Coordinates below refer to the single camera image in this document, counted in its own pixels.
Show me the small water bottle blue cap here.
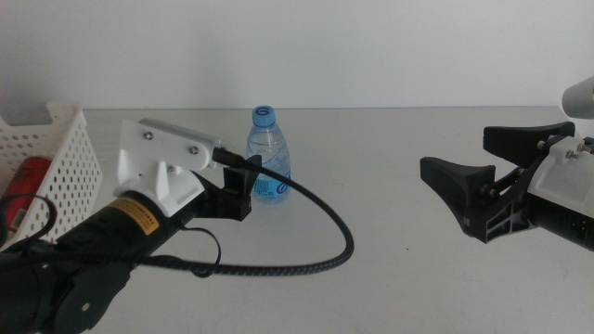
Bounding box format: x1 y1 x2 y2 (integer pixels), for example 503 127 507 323
245 105 292 206

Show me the red soda can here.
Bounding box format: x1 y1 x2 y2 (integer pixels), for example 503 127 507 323
0 156 54 233

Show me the white perforated plastic basket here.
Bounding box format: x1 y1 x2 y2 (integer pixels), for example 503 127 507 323
0 101 104 251

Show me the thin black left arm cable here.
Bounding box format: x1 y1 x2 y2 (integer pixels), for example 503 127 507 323
0 193 223 279

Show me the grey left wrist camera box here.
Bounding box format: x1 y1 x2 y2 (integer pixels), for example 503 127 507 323
137 117 222 146

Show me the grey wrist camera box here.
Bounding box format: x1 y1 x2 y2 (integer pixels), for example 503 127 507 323
137 117 222 146
562 76 594 121

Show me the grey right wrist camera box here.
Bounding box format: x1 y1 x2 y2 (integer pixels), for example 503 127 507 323
562 76 594 121

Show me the black braided left camera cable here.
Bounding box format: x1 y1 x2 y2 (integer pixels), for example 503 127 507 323
0 147 355 278

